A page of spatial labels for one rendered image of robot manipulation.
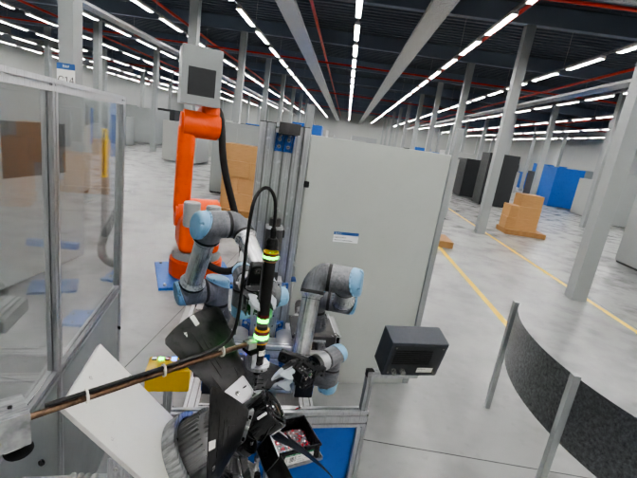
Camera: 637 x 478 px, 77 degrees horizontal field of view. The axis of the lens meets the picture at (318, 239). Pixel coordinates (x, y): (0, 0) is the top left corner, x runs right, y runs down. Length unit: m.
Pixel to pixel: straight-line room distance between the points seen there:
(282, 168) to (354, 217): 1.17
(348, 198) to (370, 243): 0.40
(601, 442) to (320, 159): 2.29
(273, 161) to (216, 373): 1.14
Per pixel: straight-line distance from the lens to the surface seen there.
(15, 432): 0.99
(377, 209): 3.11
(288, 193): 2.04
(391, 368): 1.82
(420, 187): 3.21
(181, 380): 1.69
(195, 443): 1.25
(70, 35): 7.89
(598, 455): 2.67
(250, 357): 1.24
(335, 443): 2.02
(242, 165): 9.24
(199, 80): 5.02
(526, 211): 13.50
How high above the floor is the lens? 1.99
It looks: 14 degrees down
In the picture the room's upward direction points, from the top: 8 degrees clockwise
